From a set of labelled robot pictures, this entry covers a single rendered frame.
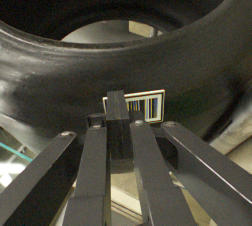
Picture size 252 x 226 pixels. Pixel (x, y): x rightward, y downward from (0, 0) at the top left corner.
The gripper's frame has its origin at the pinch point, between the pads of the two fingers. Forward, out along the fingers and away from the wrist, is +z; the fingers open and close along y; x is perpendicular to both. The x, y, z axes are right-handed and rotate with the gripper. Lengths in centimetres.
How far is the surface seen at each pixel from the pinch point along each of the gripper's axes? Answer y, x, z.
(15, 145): -482, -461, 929
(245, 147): 20.3, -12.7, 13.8
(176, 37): 7.3, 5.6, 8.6
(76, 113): -4.2, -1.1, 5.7
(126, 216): 0, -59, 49
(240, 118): 15.4, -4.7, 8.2
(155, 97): 3.9, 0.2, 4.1
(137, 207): 18, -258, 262
